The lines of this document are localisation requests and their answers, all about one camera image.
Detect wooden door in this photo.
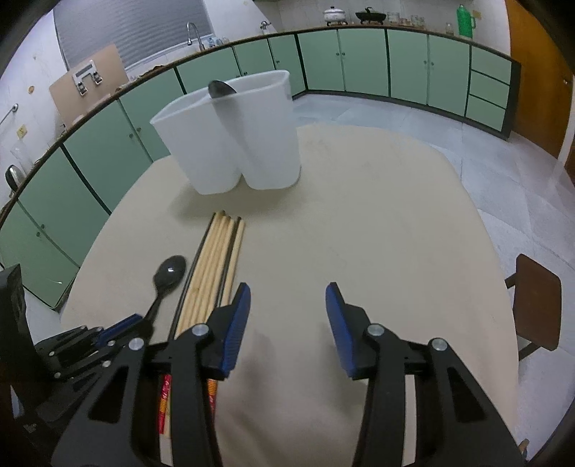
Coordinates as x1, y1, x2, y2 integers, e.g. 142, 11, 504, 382
505, 0, 575, 158

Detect brown board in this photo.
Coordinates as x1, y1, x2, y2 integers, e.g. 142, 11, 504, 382
49, 44, 131, 127

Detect metal ladle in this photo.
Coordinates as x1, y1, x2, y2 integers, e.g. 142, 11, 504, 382
4, 164, 25, 198

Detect plain wooden chopstick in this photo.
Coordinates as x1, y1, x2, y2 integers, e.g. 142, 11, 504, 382
182, 213, 226, 330
204, 216, 238, 322

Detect black spoon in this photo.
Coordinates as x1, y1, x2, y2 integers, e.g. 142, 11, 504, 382
143, 255, 188, 324
208, 79, 239, 113

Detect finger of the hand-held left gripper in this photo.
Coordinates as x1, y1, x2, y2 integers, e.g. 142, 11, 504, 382
36, 313, 145, 355
38, 343, 133, 388

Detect metal clamp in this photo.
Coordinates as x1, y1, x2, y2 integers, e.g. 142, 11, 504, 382
72, 60, 103, 96

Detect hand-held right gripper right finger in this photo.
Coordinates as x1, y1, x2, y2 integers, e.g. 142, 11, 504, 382
326, 282, 527, 467

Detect white double utensil holder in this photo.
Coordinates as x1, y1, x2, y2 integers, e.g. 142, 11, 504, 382
149, 69, 301, 195

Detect grey window blind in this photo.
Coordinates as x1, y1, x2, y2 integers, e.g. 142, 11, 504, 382
53, 0, 213, 68

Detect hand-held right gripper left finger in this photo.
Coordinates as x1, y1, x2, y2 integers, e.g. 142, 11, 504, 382
51, 282, 251, 467

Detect red-handled wooden chopstick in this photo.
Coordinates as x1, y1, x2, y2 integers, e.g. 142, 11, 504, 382
193, 214, 233, 326
206, 218, 247, 407
158, 212, 221, 437

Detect black wok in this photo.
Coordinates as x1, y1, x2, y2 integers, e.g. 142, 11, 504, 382
355, 6, 387, 25

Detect green base cabinets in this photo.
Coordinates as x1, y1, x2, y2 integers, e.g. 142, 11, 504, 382
0, 24, 522, 310

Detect green thermos jug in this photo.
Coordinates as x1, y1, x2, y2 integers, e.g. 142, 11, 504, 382
456, 4, 477, 40

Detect black chopstick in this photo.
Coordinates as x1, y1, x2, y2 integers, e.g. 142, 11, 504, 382
217, 218, 242, 310
168, 216, 215, 339

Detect wooden chair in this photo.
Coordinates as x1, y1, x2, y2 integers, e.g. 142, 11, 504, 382
504, 254, 563, 362

